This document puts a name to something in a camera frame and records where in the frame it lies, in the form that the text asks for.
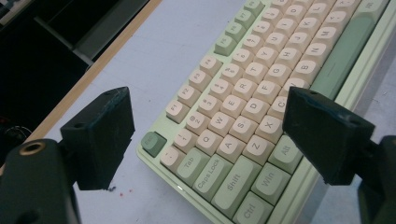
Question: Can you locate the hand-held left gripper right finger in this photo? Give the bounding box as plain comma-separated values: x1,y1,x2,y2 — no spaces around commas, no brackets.
282,86,376,187

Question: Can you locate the green and cream mechanical keyboard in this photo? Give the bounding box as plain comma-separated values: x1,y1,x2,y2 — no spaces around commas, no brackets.
135,0,396,224

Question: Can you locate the grey metal floor rail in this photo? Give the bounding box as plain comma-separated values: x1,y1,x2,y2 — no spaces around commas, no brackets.
33,0,151,63

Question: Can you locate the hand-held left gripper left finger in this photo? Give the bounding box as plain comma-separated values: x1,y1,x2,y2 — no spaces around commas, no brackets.
60,86,136,191

